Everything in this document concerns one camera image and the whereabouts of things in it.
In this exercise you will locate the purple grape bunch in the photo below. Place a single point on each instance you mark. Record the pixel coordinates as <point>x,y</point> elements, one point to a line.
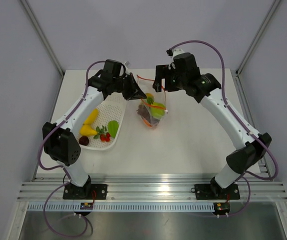
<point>144,113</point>

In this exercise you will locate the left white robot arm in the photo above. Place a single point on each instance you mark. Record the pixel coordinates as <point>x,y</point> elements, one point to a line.
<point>60,138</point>

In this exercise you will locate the red strawberry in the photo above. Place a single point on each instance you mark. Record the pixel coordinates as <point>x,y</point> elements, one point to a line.
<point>105,137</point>

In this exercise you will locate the left controller board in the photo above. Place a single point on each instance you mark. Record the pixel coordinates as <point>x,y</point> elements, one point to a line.
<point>86,206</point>

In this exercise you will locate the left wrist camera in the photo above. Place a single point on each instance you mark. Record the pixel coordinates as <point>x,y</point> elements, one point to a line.
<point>127,65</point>

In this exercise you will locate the right controller board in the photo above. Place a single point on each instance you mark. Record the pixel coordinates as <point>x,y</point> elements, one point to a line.
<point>221,209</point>

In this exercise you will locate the aluminium front rail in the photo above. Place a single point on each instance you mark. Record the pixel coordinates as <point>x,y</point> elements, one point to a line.
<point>151,188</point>

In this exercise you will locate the white slotted cable duct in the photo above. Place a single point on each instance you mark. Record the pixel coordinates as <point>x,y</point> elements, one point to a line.
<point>195,207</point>

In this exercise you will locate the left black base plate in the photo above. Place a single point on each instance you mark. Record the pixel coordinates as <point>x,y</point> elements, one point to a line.
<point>87,192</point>

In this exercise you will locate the controller board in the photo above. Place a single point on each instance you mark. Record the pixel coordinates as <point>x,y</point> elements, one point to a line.
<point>221,209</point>
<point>86,206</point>

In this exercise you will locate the aluminium frame post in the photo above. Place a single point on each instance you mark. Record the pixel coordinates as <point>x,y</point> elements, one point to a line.
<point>41,35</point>
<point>273,9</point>

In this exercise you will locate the yellow pear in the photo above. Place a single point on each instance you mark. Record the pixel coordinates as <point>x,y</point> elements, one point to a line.
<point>87,130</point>

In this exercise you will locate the clear zip top bag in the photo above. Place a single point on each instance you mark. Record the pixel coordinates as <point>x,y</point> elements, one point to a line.
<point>146,86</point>

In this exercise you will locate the white perforated fruit basket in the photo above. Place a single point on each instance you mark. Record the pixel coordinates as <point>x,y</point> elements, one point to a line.
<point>112,109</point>

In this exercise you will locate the right aluminium frame post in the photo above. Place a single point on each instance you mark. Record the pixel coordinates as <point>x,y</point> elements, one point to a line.
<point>273,9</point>

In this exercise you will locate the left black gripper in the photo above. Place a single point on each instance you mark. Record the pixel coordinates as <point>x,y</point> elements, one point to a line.
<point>136,92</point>

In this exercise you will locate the left aluminium frame post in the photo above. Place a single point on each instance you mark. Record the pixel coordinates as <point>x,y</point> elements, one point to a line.
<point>41,35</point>

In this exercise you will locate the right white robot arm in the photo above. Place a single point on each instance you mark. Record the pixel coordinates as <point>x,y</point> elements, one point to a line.
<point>250,145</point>

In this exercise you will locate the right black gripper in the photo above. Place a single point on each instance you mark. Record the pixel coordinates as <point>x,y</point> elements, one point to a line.
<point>160,72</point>

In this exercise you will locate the right side aluminium rail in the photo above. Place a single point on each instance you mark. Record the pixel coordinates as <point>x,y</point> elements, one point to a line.
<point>266,165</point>

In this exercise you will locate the orange green mango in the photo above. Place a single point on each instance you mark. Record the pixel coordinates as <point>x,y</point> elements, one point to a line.
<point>149,98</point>

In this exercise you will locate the orange fruit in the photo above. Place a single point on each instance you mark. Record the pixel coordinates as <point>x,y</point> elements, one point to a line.
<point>148,124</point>

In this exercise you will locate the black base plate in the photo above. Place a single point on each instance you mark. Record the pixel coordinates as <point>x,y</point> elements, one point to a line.
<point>206,191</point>
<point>87,192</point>

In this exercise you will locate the dark purple plum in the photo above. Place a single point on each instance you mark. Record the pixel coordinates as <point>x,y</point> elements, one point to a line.
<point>84,140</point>

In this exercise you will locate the green apple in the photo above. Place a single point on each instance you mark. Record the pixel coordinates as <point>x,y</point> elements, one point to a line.
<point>157,110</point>

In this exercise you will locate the aluminium rail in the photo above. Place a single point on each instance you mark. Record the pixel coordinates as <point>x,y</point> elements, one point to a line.
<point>151,188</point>
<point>266,165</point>

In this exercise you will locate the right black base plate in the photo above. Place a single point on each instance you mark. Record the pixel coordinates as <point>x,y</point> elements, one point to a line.
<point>206,191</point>

